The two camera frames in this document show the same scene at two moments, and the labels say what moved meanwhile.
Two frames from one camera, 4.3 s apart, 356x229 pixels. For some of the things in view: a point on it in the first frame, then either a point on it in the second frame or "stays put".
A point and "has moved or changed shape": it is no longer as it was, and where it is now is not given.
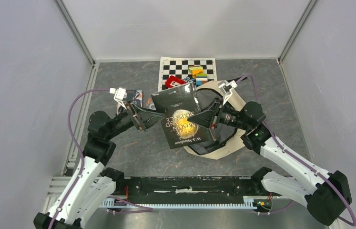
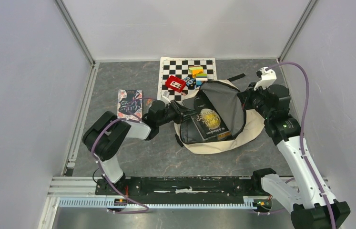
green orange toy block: [196, 70] stays put
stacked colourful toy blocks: [201, 78] stays put
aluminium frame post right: [297, 31] stays put
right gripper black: [209, 118] to [246, 96]
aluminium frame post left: [71, 24] stays put
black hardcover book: [179, 103] has moved or changed shape
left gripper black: [145, 118] to [181, 114]
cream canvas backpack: [230, 137] has moved or changed shape
